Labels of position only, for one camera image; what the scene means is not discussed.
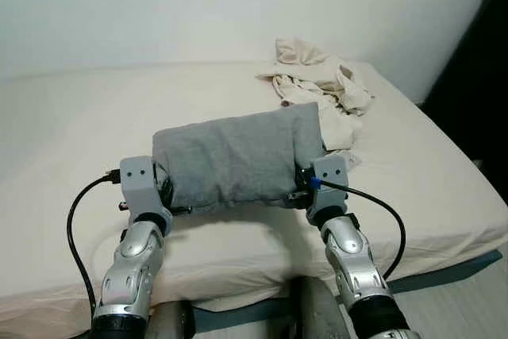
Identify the grey fabric pillow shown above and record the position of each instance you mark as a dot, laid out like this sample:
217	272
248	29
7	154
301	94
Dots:
238	156

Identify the bed mattress with cream sheet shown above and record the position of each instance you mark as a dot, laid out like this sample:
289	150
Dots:
79	117

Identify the crumpled cream clothing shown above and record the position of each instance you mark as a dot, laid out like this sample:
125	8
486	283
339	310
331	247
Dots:
317	77

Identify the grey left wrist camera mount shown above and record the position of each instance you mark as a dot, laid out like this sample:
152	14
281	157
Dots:
136	180

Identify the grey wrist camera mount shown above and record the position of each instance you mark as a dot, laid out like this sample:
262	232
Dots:
329	184
136	180

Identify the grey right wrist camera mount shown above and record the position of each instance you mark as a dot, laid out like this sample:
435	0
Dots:
329	184

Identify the blue bed frame base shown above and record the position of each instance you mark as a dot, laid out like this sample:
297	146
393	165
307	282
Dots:
444	271

